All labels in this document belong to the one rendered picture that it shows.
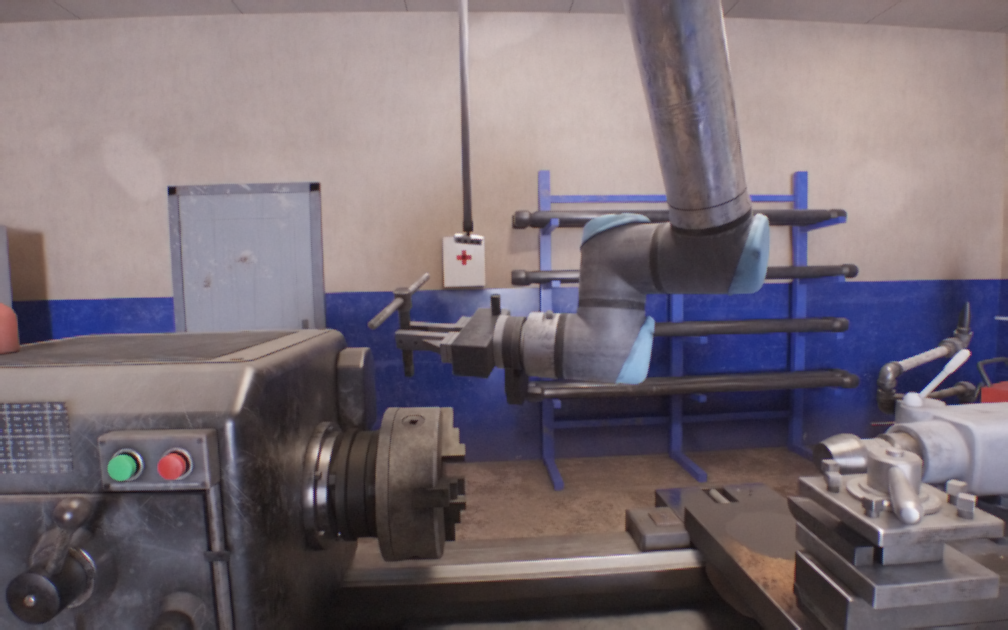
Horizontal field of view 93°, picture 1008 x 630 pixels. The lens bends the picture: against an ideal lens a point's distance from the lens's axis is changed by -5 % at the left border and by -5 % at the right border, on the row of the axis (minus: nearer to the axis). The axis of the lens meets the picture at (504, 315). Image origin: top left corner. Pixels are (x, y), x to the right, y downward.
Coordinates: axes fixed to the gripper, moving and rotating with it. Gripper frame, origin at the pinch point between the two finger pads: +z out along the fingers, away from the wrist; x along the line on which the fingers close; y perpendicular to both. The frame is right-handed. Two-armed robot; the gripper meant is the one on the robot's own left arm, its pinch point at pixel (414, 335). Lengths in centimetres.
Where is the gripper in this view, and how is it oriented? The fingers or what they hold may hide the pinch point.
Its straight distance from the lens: 76.5
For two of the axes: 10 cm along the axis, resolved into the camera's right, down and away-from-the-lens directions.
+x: -2.5, 3.9, -8.9
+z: -9.7, -0.5, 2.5
